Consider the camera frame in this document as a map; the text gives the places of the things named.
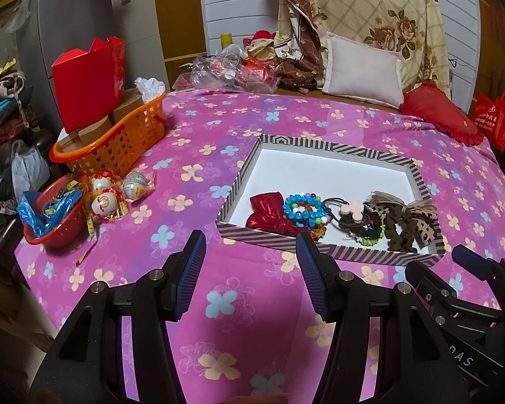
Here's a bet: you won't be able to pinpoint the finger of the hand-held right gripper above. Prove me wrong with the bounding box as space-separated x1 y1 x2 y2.
404 260 458 311
451 244 505 300

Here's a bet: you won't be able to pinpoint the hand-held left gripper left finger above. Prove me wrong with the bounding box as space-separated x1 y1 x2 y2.
29 229 208 404

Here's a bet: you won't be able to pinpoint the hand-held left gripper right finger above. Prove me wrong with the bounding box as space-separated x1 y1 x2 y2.
295 231 464 404

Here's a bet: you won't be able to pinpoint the orange transparent bead bracelet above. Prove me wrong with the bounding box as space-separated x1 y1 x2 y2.
292 225 321 242

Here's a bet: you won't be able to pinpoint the multicolour beaded bracelet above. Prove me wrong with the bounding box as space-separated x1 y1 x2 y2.
292 206 333 229

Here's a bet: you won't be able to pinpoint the blue beaded bracelet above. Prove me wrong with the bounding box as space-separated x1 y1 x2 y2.
283 193 323 224

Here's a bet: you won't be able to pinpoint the black scrunchie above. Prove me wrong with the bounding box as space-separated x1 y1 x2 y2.
345 214 384 240

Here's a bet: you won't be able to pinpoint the pink mouse-shaped hair tie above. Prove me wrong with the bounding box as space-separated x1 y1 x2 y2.
322 197 372 229

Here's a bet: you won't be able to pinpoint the striped cardboard box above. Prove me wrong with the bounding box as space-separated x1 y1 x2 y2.
216 135 445 267

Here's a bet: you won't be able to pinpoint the leopard print hair bow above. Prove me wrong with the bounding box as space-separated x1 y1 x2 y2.
364 191 441 247

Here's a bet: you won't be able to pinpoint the brown scrunchie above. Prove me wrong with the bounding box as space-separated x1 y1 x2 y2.
383 206 418 254

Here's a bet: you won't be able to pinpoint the red satin hair bow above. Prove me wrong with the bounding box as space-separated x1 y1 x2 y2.
246 192 298 235

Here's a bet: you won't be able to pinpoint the wrapped ceramic figurine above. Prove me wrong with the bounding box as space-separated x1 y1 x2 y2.
122 171 157 201
88 170 119 197

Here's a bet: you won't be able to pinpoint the wrapped round ornaments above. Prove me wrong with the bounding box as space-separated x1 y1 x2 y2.
90 191 129 222

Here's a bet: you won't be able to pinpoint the yellow measuring tape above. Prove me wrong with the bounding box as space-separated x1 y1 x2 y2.
66 172 96 237

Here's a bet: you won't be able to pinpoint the red shopping bag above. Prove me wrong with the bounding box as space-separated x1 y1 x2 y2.
471 92 505 152

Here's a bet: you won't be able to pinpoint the red plastic colander bowl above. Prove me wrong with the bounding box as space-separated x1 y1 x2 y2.
23 177 88 247

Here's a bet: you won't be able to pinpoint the pink floral bedsheet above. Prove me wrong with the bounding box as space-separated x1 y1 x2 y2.
14 88 505 404

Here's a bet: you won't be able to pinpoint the orange plastic basket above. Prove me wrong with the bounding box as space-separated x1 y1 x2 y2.
49 93 168 178

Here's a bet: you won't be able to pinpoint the red frilled cushion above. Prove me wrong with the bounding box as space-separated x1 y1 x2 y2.
400 83 484 143

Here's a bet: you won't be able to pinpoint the blue plastic bag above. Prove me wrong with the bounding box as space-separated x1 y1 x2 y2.
17 189 83 237

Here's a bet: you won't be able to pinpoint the brown cardboard box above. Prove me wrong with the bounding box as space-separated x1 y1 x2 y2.
111 88 146 125
59 119 112 149

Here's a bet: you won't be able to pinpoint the white plastic bag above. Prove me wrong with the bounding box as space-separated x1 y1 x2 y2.
10 140 52 197

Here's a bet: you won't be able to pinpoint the brown patterned blanket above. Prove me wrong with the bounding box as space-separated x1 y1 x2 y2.
273 4 334 92

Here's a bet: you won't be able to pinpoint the red wrapped packets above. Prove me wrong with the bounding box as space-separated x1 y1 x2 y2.
236 59 279 92

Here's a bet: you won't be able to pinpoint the white pillow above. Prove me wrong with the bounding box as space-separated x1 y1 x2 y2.
321 31 404 109

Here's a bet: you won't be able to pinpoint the clear plastic bag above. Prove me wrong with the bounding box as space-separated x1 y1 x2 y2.
189 44 254 92

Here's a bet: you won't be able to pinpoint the red paper gift bag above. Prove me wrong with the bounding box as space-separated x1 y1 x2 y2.
52 37 126 133

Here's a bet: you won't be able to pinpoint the red hat plush doll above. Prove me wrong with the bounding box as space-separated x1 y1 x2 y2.
243 30 278 60

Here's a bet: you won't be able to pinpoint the cream floral quilt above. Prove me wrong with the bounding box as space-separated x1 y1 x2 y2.
259 0 451 98

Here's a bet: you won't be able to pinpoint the grey refrigerator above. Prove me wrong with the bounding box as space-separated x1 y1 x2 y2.
17 0 170 127

